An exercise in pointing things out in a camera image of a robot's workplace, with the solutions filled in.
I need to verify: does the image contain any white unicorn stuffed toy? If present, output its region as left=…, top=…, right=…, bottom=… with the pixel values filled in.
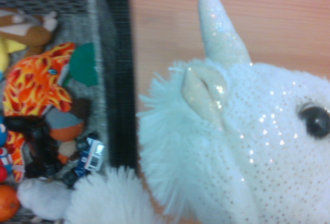
left=65, top=0, right=330, bottom=224

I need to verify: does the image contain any blue white toy jeep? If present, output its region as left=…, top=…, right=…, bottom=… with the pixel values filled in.
left=63, top=131, right=106, bottom=190

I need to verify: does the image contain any grey orange knitted toy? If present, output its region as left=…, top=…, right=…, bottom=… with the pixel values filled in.
left=43, top=97, right=92, bottom=164

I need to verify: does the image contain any brown stuffed dog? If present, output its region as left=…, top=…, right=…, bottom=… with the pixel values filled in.
left=0, top=8, right=59, bottom=54

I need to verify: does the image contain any small white plush toy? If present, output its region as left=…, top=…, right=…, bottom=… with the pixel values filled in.
left=16, top=177, right=73, bottom=221

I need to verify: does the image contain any yellow blue plush toy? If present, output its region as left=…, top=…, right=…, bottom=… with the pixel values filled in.
left=0, top=37, right=26, bottom=80

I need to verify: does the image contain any orange flame pattern plush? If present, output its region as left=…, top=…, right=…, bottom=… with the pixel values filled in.
left=2, top=42, right=77, bottom=183

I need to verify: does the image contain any Captain America plush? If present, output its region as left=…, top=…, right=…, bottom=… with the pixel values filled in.
left=0, top=115, right=13, bottom=183

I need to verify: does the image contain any orange fruit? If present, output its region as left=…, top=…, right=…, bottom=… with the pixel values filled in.
left=0, top=184, right=21, bottom=222

